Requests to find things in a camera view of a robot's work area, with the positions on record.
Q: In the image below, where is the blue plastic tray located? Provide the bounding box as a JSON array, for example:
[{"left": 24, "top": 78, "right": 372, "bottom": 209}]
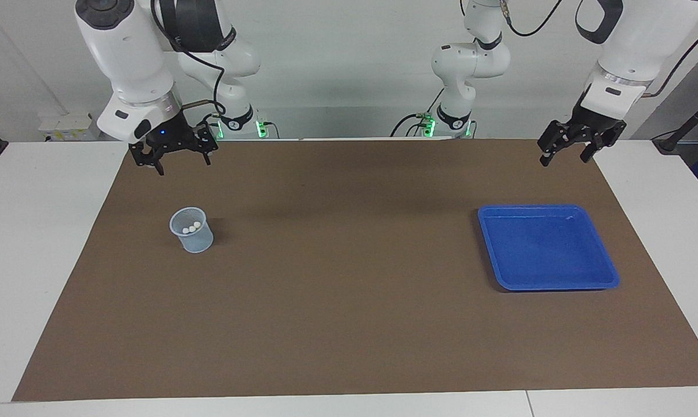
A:
[{"left": 477, "top": 204, "right": 620, "bottom": 292}]

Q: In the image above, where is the black stand pole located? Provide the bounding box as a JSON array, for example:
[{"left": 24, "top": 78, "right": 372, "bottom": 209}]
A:
[{"left": 653, "top": 93, "right": 698, "bottom": 154}]

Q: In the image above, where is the translucent plastic cup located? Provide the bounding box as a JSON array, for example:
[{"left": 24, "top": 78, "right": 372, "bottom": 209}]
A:
[{"left": 169, "top": 207, "right": 214, "bottom": 254}]

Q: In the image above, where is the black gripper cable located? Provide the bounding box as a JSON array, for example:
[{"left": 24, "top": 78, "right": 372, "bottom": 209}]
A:
[
  {"left": 151, "top": 0, "right": 226, "bottom": 125},
  {"left": 461, "top": 0, "right": 564, "bottom": 38}
]

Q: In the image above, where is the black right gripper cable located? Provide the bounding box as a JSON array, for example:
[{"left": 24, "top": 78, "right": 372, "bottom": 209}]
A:
[{"left": 151, "top": 0, "right": 226, "bottom": 125}]

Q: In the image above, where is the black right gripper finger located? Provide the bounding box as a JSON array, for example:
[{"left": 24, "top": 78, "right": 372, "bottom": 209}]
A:
[
  {"left": 129, "top": 144, "right": 166, "bottom": 176},
  {"left": 195, "top": 122, "right": 220, "bottom": 167}
]

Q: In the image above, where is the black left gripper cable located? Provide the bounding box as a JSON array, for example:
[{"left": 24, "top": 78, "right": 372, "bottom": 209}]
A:
[{"left": 461, "top": 0, "right": 564, "bottom": 38}]

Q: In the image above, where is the black arm base cable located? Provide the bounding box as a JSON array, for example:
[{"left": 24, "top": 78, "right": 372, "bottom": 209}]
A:
[
  {"left": 199, "top": 113, "right": 223, "bottom": 140},
  {"left": 390, "top": 86, "right": 445, "bottom": 138}
]

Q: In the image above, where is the black right arm base cable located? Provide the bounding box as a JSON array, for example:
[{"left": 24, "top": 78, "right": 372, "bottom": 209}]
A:
[{"left": 199, "top": 113, "right": 223, "bottom": 140}]

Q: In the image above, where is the black left arm base cable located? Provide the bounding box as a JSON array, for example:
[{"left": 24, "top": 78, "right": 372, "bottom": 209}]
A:
[{"left": 390, "top": 86, "right": 445, "bottom": 138}]

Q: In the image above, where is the white power box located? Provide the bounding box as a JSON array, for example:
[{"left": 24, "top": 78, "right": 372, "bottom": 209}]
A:
[{"left": 38, "top": 113, "right": 103, "bottom": 142}]

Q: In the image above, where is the brown table mat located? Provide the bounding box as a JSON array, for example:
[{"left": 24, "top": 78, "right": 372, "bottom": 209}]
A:
[{"left": 12, "top": 138, "right": 698, "bottom": 403}]

